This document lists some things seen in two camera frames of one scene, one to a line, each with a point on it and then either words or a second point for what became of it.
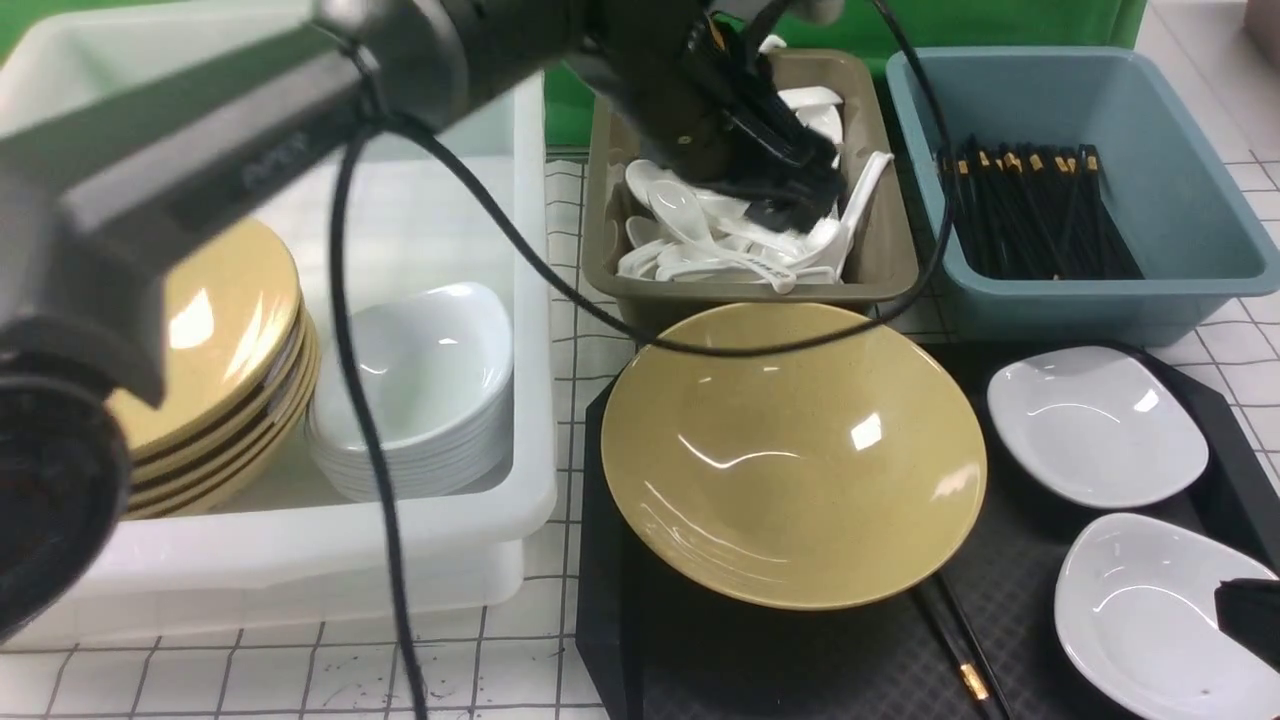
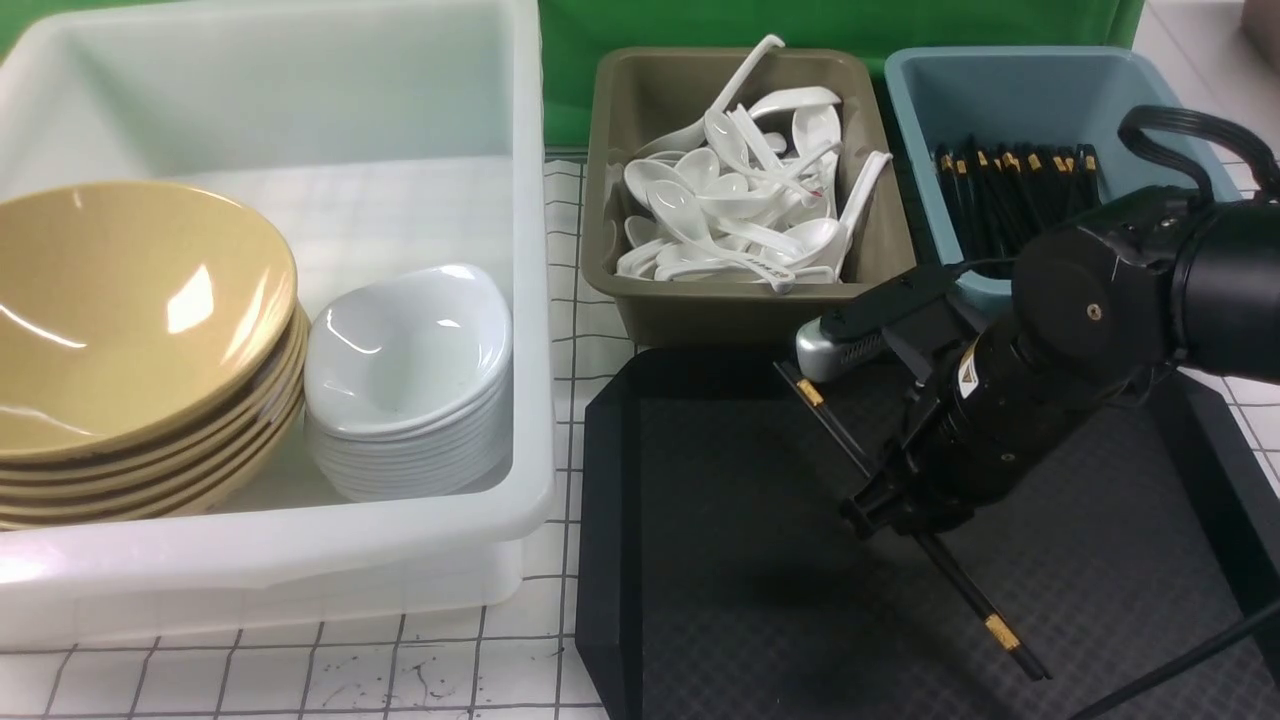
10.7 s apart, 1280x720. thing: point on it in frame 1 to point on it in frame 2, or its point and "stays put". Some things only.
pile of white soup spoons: x=681 y=230 stays put
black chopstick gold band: x=965 y=646 to x=997 y=623
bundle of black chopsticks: x=1027 y=211 stays put
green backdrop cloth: x=932 y=25 stays put
